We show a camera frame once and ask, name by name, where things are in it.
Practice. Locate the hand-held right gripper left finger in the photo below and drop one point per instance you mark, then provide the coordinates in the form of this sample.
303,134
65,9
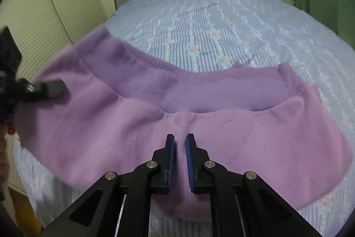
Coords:
172,159

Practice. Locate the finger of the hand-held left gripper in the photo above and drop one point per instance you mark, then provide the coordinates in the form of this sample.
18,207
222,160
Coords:
44,89

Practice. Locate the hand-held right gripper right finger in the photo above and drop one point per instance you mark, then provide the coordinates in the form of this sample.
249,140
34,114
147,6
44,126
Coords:
190,162

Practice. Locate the purple sweater with green print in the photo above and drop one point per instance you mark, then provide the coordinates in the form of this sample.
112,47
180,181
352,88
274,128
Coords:
111,128

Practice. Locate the person's left hand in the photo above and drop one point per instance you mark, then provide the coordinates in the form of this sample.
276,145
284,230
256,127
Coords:
11,128

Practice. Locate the white louvered wardrobe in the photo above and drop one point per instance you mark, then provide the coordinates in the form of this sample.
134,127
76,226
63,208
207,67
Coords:
55,3

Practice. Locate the bed with blue striped sheet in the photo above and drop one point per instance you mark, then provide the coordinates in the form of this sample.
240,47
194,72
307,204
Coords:
222,17

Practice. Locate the white nightstand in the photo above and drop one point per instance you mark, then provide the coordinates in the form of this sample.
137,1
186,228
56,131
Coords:
284,1

